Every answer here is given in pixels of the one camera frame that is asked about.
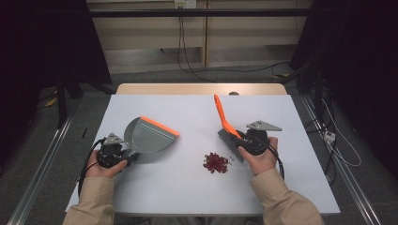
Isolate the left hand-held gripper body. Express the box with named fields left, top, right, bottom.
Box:
left=97, top=132, right=130, bottom=169

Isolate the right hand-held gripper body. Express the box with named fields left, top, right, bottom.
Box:
left=243, top=120, right=283, bottom=157

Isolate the grey dustpan with orange edge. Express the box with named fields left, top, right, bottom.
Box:
left=123, top=116, right=180, bottom=158

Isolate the orange brush with grey bristles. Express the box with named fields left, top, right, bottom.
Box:
left=213, top=94, right=248, bottom=163

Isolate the group of red beans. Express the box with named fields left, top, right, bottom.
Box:
left=202, top=152, right=235, bottom=174

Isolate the person's left hand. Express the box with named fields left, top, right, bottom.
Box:
left=85, top=149, right=130, bottom=179

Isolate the person's right hand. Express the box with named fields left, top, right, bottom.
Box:
left=237, top=136, right=279, bottom=176

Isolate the white power adapter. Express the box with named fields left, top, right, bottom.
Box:
left=323, top=130, right=337, bottom=143

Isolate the black metal stand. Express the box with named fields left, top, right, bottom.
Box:
left=54, top=69, right=117, bottom=129
left=280, top=59, right=328, bottom=126

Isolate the wooden table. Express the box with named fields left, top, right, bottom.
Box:
left=115, top=82, right=288, bottom=96

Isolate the black horizontal bar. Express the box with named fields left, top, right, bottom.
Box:
left=88, top=8, right=314, bottom=19

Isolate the black curtain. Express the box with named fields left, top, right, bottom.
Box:
left=0, top=0, right=113, bottom=172
left=289, top=0, right=398, bottom=172

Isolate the left hand-held gripper black cable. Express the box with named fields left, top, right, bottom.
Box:
left=77, top=138, right=106, bottom=199

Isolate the hand-held gripper black cable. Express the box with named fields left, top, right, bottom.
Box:
left=77, top=138, right=106, bottom=199
left=266, top=143, right=285, bottom=182

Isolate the right hand-held gripper black cable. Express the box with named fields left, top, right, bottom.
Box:
left=266, top=143, right=285, bottom=182

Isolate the black cable along floor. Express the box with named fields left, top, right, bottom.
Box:
left=160, top=47, right=290, bottom=75

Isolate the aluminium floor rail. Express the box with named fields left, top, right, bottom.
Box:
left=6, top=102, right=80, bottom=225
left=299, top=95, right=383, bottom=225

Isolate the bundle of black floor cables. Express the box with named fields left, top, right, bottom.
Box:
left=308, top=116, right=338, bottom=186

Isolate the white cable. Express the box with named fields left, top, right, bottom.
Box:
left=321, top=97, right=362, bottom=168

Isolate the black hanging wall cable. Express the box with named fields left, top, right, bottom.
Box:
left=176, top=7, right=217, bottom=83

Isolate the white wall socket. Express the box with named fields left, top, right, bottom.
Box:
left=174, top=0, right=197, bottom=9

